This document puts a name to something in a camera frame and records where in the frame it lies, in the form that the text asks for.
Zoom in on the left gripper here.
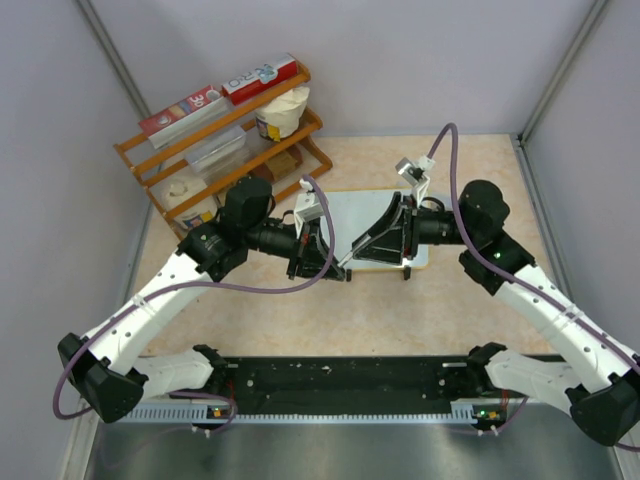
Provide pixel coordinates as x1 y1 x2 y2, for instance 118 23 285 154
244 217 344 280

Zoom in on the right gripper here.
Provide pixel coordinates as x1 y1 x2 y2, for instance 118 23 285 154
353 193 477 266

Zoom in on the white whiteboard yellow frame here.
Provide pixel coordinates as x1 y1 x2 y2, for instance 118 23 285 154
325 189 429 273

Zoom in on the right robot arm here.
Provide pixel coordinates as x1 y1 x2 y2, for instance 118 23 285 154
351 180 639 446

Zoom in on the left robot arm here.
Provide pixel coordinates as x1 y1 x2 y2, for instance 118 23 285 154
52 175 344 423

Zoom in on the brown sponge block right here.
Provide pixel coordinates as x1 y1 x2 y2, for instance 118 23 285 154
250 145 303 184

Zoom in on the orange wooden shelf rack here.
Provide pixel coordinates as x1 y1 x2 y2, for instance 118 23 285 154
114 56 333 239

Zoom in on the clear plastic box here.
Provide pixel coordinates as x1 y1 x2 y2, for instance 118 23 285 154
185 126 251 177

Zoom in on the white bag upper container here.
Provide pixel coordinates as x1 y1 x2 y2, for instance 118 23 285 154
255 86 310 142

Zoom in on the white bag container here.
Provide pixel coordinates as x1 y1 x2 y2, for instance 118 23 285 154
160 175 217 231
255 86 310 142

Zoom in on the white bag lower container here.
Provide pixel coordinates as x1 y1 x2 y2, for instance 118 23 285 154
160 175 217 231

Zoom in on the red foil wrap box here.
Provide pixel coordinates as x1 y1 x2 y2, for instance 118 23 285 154
139 85 229 149

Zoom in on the red white long box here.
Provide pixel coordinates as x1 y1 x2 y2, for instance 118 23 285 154
222 54 298 105

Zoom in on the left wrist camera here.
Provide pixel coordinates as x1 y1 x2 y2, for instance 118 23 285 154
293 179 324 238

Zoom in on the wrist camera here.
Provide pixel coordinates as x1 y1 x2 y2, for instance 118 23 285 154
395 155 436 204
293 179 324 238

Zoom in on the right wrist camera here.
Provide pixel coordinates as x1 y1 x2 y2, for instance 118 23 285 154
395 155 436 204

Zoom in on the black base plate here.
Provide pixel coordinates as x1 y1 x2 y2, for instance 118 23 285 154
197 356 503 416

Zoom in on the grey slotted cable duct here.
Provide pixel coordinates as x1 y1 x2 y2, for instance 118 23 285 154
101 398 506 425

